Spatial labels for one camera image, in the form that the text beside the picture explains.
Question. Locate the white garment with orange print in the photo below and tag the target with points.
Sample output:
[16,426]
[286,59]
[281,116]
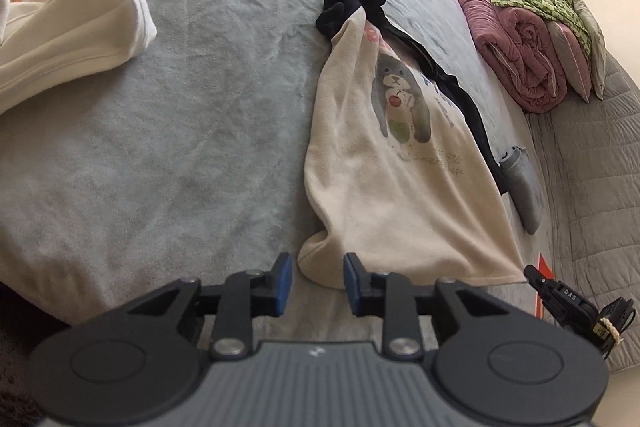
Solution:
[75,32]

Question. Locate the grey pink-trimmed pillow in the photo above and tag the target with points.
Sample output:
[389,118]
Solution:
[567,57]

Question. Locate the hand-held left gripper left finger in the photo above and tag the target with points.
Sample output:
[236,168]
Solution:
[284,284]

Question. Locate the beige pillow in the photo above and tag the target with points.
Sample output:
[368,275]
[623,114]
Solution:
[595,47]

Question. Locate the grey quilted headboard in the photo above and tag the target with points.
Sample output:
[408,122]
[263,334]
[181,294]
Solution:
[590,207]

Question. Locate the pink folded quilt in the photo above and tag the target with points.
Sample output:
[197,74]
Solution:
[520,47]

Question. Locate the grey knit sweater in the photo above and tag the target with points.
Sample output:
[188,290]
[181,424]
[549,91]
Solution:
[525,187]

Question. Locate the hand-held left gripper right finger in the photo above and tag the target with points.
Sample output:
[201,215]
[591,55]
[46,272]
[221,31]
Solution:
[352,287]

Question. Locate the cream and black sweatshirt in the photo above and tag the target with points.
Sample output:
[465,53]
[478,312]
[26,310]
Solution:
[400,167]

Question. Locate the orange flat item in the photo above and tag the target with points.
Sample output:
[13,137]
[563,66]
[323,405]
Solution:
[546,266]

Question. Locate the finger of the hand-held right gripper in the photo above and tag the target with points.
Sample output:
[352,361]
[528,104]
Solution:
[540,284]

